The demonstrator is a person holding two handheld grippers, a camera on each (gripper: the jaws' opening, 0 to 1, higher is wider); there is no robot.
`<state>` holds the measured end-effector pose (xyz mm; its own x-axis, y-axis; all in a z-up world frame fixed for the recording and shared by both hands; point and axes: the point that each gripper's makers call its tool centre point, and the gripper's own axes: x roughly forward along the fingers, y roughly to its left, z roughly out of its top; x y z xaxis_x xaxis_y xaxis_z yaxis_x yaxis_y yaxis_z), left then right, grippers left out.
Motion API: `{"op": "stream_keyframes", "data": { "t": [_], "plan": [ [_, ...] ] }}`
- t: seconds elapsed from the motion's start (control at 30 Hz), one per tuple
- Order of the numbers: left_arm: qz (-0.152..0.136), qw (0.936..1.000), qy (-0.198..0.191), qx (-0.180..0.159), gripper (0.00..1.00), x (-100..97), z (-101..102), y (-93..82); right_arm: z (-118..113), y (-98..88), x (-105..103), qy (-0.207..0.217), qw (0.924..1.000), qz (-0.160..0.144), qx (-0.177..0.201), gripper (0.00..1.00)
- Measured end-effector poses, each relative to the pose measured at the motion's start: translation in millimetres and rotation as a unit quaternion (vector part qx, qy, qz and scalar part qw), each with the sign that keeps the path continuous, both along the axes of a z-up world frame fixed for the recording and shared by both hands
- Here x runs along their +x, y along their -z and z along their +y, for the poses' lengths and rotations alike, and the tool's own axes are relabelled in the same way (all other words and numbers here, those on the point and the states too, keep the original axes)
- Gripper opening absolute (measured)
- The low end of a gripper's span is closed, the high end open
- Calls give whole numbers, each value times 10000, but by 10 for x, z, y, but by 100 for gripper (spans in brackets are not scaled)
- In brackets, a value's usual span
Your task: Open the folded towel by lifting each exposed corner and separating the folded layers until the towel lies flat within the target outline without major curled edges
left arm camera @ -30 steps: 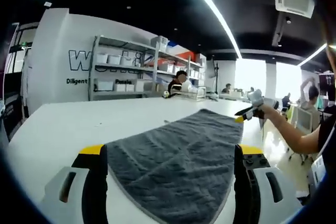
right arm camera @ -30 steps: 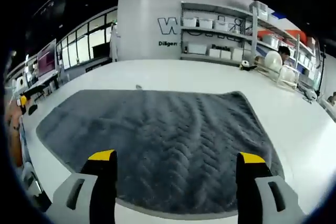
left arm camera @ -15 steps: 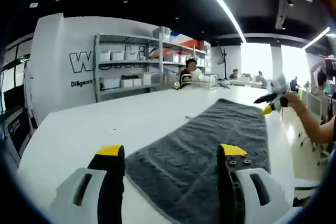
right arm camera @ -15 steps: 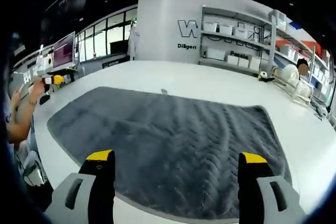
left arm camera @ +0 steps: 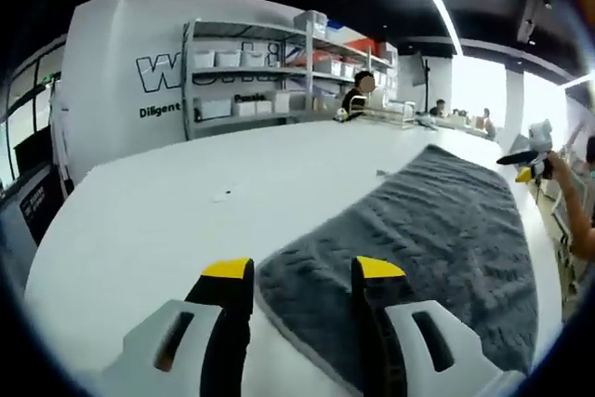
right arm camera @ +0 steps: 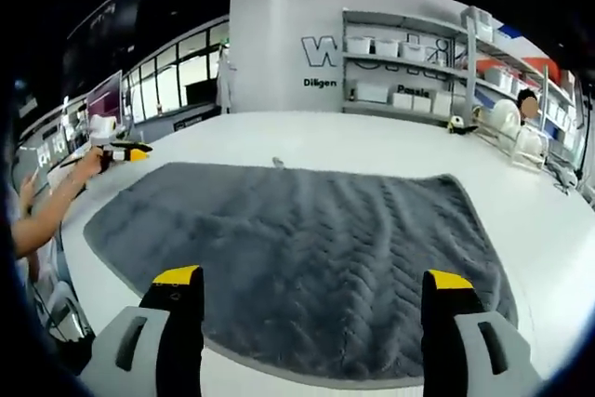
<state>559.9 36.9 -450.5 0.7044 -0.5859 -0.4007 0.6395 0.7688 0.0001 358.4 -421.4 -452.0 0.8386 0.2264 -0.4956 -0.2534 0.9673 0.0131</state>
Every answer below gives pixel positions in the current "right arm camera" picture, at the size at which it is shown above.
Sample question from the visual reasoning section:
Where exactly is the grey fluffy towel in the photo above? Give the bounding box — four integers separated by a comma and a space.
82, 161, 520, 382

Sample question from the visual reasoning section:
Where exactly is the grey low counter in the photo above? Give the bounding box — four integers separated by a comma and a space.
132, 103, 222, 142

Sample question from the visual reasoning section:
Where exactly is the white lab coat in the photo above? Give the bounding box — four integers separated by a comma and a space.
216, 46, 238, 114

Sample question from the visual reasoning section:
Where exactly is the metal dish rack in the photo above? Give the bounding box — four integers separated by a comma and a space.
473, 99, 552, 170

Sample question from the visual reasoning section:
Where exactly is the person's left hand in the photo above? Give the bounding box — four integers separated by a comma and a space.
76, 145, 112, 178

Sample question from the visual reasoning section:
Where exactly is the white shelf with boxes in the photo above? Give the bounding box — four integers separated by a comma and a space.
346, 10, 580, 147

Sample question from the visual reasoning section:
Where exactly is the computer monitor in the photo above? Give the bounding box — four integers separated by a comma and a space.
85, 70, 125, 131

